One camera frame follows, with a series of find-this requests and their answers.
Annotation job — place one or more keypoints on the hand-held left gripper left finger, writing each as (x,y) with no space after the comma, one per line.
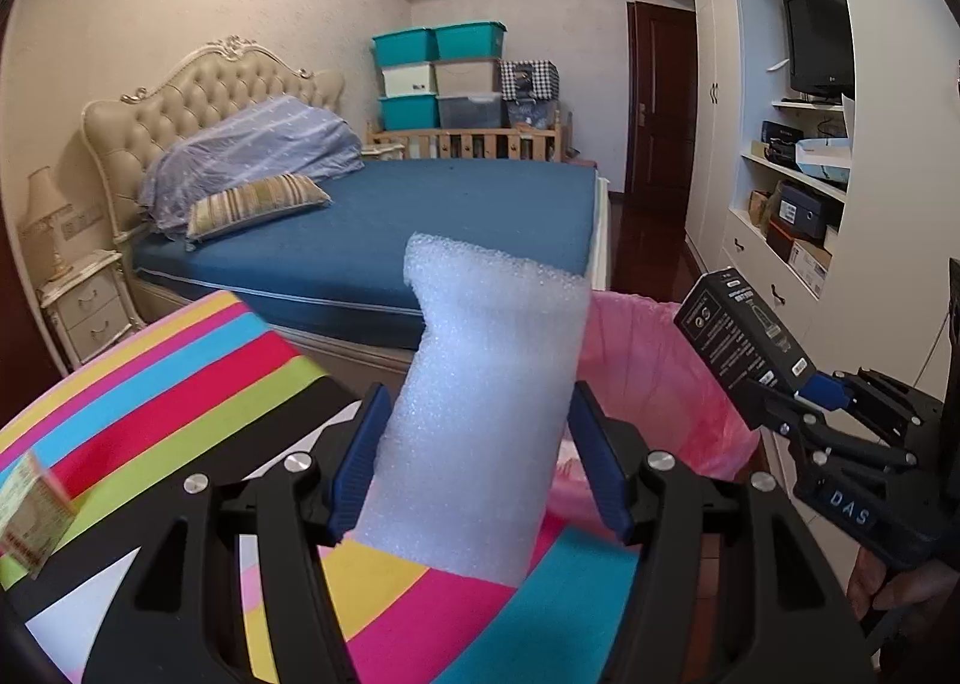
(356,474)

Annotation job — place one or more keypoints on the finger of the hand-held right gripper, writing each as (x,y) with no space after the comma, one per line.
(780,410)
(825,391)

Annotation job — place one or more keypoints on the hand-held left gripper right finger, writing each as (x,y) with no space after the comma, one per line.
(600,474)

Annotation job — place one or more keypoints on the black cardboard box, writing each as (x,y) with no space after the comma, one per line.
(735,331)

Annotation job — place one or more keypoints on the pink-lined trash bin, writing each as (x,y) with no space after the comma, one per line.
(660,369)

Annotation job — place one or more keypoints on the white foam sheet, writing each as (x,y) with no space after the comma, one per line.
(480,391)

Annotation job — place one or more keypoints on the person's right hand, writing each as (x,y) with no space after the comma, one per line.
(866,583)

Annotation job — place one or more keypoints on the brown cardboard box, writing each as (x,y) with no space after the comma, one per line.
(806,260)

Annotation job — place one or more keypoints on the black safe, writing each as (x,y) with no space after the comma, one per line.
(810,211)

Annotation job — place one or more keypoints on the colourful striped blanket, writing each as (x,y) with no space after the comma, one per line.
(187,384)

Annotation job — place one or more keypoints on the small cardboard box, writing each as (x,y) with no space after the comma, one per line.
(761,208)

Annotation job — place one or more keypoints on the white and blue flat box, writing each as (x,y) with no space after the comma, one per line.
(825,159)

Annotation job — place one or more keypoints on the blue bed mattress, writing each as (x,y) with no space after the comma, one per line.
(465,219)

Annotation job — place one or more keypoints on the white built-in cabinet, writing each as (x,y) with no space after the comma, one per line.
(716,129)

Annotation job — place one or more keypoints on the striped pillow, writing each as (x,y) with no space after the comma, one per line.
(255,200)

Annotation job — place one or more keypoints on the cream nightstand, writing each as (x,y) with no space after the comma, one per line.
(86,309)

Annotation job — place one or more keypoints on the dark wooden door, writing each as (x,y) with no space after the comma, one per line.
(660,114)

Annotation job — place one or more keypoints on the pale blue quilt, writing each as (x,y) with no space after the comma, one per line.
(262,144)

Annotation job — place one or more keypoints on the black television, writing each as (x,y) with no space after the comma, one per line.
(817,39)

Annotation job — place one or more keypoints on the teal storage box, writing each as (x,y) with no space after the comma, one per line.
(405,46)
(472,40)
(409,112)

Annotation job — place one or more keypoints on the clear box with blue items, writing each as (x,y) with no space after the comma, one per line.
(531,112)

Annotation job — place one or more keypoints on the dark wooden cabinet panel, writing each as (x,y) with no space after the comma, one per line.
(15,324)

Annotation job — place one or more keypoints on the grey clear storage box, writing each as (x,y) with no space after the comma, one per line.
(469,110)

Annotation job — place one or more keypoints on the white storage box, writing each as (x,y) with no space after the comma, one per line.
(409,80)

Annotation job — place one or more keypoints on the black white checkered bag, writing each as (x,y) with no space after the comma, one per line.
(529,80)

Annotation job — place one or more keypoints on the cream tufted bed headboard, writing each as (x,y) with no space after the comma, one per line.
(187,99)

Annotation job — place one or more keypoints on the clear beige storage box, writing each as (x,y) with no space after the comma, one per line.
(466,76)

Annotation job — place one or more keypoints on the cream table lamp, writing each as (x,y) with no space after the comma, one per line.
(45,193)

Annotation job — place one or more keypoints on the wooden crib rail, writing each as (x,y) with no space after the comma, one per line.
(465,142)

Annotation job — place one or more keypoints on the wall switch panel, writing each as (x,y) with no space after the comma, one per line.
(82,219)

